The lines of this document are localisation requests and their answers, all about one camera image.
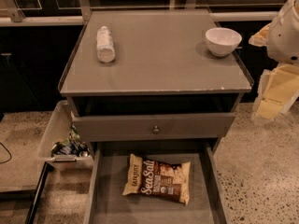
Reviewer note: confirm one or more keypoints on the round metal drawer knob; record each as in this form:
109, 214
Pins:
155, 130

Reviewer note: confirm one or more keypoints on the grey top drawer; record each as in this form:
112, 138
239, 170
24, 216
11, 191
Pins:
139, 127

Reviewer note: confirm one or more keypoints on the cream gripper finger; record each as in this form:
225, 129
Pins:
260, 39
277, 91

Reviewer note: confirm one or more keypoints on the clear plastic water bottle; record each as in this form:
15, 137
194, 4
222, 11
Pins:
104, 45

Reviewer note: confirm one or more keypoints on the grey drawer cabinet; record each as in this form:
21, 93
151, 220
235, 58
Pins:
162, 66

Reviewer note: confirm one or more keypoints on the brown sea salt chip bag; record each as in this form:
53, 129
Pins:
159, 179

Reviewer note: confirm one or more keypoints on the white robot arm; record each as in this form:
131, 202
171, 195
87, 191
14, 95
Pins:
283, 36

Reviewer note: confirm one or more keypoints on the grey open middle drawer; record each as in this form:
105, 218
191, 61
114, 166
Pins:
107, 204

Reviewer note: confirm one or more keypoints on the cans and wrappers in bin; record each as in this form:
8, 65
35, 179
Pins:
72, 145

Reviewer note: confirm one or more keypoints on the white ceramic bowl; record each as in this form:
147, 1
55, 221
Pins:
222, 41

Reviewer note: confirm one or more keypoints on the white metal railing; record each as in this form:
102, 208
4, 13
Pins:
75, 12

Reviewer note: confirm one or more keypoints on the clear plastic storage bin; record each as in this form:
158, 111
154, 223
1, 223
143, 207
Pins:
58, 130

